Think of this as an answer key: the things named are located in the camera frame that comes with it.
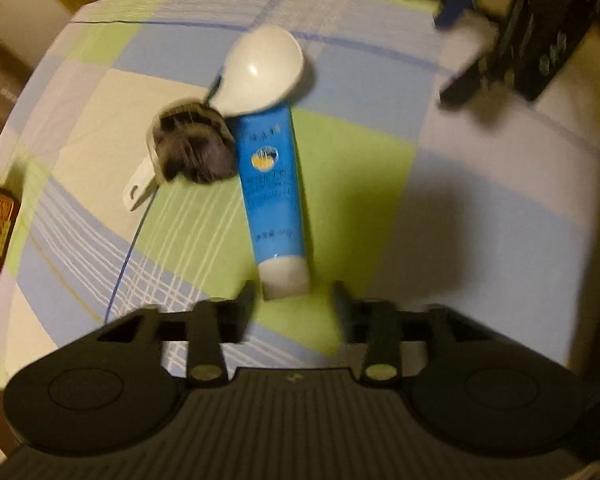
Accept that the dark hair scrunchie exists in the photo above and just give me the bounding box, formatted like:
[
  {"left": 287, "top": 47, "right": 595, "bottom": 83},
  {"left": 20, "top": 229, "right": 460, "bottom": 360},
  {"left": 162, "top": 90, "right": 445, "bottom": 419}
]
[{"left": 148, "top": 100, "right": 237, "bottom": 185}]

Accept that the blue cream tube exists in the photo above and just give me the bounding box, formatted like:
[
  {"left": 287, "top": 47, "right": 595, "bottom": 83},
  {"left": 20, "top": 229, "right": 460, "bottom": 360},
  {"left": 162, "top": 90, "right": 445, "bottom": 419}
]
[{"left": 230, "top": 103, "right": 310, "bottom": 300}]

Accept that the white plastic rice spoon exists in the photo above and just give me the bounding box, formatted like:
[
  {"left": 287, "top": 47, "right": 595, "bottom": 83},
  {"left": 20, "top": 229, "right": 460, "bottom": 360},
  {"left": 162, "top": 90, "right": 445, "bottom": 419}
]
[{"left": 122, "top": 25, "right": 304, "bottom": 210}]

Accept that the plaid tablecloth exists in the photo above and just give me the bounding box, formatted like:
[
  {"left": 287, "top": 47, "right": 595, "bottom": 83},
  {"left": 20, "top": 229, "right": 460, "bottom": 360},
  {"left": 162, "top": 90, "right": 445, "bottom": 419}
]
[{"left": 0, "top": 0, "right": 600, "bottom": 385}]

